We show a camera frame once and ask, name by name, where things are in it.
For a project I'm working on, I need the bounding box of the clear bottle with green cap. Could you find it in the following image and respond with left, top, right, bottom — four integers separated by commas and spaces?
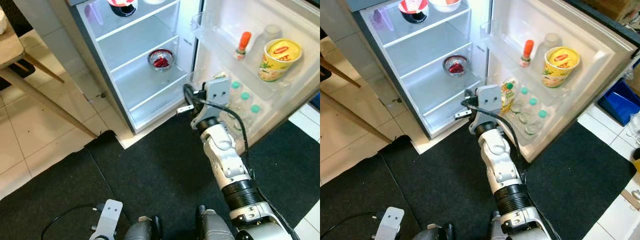
515, 86, 532, 115
234, 91, 253, 123
525, 110, 549, 138
239, 104, 262, 140
520, 97, 541, 127
227, 80, 244, 108

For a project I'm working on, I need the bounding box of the small bottle with orange cap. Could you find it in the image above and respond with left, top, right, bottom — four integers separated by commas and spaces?
520, 40, 535, 68
235, 31, 252, 61

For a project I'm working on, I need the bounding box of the light wooden dining table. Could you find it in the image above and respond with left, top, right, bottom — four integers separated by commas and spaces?
320, 37, 388, 146
0, 5, 98, 140

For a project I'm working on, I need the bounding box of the grey robot leg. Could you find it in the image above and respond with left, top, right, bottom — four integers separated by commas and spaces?
195, 204, 236, 240
122, 215, 163, 240
412, 222, 453, 240
487, 210, 507, 240

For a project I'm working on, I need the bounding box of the grey left robot leg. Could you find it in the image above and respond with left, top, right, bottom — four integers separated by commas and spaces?
122, 215, 163, 240
412, 222, 453, 240

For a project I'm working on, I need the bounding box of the white tiled pillar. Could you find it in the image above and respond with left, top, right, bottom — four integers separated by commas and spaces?
320, 0, 396, 111
12, 0, 108, 101

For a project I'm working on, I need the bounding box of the silver fridge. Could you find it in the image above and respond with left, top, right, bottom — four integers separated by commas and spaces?
65, 0, 321, 151
345, 0, 638, 163

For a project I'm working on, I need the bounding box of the clear fridge door bin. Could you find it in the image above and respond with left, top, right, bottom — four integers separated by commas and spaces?
480, 20, 608, 108
220, 75, 303, 148
191, 12, 321, 101
502, 82, 586, 161

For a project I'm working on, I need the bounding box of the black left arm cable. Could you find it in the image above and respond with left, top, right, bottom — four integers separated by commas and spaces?
322, 212, 381, 240
40, 202, 103, 240

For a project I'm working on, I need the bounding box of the dark floor carpet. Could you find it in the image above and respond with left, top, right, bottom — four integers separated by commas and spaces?
0, 112, 321, 240
320, 120, 638, 240

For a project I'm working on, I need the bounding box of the yellow noodle cup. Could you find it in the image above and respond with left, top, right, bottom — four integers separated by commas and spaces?
541, 46, 581, 89
258, 38, 303, 82

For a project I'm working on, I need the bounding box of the steel bowl with red food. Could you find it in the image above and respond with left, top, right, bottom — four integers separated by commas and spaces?
147, 48, 176, 72
442, 54, 469, 77

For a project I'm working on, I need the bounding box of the grey right robot leg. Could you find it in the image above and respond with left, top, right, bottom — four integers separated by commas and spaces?
487, 210, 507, 240
195, 204, 236, 240

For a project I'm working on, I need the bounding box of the silver fridge door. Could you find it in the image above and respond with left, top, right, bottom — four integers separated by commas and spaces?
482, 0, 638, 163
192, 0, 321, 151

